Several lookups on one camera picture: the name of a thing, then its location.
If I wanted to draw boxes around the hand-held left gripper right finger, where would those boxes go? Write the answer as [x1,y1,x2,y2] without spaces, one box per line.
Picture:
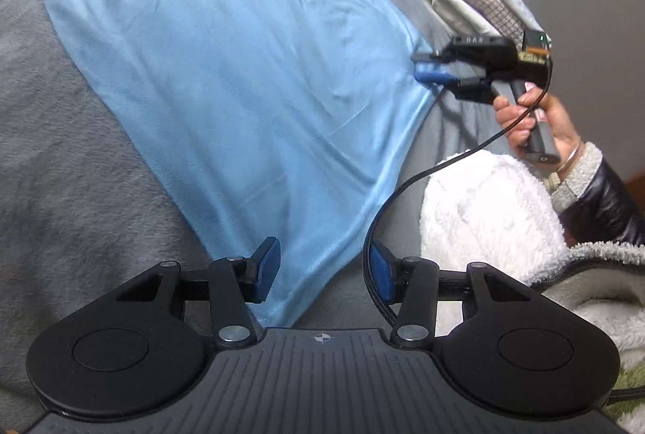
[370,243,532,348]

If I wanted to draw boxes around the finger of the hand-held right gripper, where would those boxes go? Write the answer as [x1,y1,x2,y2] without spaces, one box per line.
[412,50,457,66]
[413,62,497,103]

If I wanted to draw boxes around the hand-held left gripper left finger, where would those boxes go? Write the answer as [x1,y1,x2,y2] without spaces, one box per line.
[117,237,280,348]

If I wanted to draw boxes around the light blue t-shirt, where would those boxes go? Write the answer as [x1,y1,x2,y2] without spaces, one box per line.
[30,0,437,329]

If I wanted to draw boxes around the person's right forearm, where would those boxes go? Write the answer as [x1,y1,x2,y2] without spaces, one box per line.
[544,142,645,249]

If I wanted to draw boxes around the person's right hand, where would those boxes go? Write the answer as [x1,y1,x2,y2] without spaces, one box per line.
[493,81,580,163]

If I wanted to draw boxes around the white fleece robe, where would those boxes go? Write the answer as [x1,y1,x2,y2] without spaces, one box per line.
[419,150,645,434]

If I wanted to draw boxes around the silver bangle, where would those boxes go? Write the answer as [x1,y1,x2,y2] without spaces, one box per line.
[554,138,584,177]

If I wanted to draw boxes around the grey bed blanket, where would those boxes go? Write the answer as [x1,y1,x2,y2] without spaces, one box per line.
[0,0,505,415]

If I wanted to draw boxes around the black cable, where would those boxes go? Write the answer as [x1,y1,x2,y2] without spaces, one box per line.
[363,58,555,331]

